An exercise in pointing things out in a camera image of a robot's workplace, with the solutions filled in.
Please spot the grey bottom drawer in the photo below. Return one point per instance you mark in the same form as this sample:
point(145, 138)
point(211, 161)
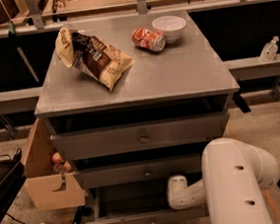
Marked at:
point(139, 203)

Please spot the grey drawer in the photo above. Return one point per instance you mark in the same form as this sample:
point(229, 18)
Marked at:
point(124, 173)
point(107, 141)
point(139, 203)

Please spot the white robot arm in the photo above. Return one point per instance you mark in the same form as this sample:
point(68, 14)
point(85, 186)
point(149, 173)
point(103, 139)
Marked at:
point(234, 174)

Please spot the grey middle drawer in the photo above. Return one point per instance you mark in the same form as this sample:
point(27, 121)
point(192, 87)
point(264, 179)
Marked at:
point(124, 173)

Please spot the grey drawer cabinet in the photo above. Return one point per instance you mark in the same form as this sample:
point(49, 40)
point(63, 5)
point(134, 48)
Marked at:
point(185, 79)

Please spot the grey top drawer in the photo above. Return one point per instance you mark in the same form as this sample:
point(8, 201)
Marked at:
point(107, 141)

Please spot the red apple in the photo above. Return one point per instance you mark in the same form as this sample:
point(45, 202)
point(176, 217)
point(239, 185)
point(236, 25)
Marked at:
point(56, 159)
point(67, 167)

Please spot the wooden side box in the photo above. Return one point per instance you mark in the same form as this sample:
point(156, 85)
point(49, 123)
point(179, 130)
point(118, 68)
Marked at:
point(47, 190)

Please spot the orange soda can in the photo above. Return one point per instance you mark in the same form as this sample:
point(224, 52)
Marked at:
point(148, 39)

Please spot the white bowl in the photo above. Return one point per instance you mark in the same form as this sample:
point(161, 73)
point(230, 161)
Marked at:
point(170, 26)

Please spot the clear sanitizer bottle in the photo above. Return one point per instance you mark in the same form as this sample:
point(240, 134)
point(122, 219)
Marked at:
point(269, 50)

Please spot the yellow brown chip bag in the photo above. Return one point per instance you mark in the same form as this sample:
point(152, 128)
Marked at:
point(92, 56)

